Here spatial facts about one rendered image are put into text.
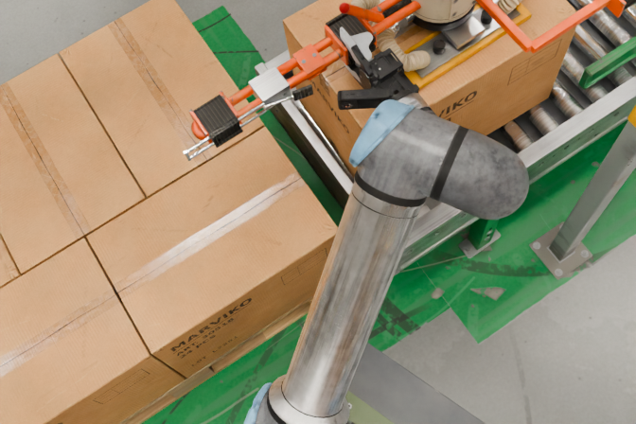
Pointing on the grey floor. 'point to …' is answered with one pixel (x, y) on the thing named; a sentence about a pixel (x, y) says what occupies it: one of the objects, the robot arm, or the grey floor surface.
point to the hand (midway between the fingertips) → (341, 45)
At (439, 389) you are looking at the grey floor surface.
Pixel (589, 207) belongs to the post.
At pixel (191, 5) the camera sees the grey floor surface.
